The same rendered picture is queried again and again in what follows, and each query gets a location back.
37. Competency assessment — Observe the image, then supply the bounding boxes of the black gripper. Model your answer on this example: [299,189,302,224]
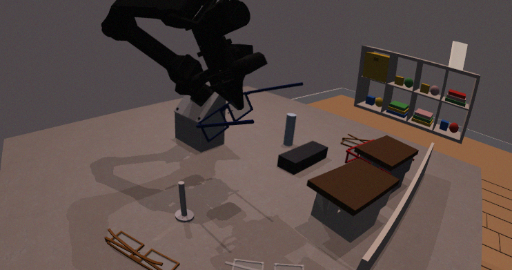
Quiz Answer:
[191,36,267,110]

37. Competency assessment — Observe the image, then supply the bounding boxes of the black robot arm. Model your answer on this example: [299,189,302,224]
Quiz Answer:
[101,0,250,107]

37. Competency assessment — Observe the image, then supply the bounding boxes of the navy glasses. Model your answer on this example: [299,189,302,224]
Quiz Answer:
[196,82,303,142]

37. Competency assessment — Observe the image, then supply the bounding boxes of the dark grey cylinder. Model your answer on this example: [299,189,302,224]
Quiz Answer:
[284,113,296,146]

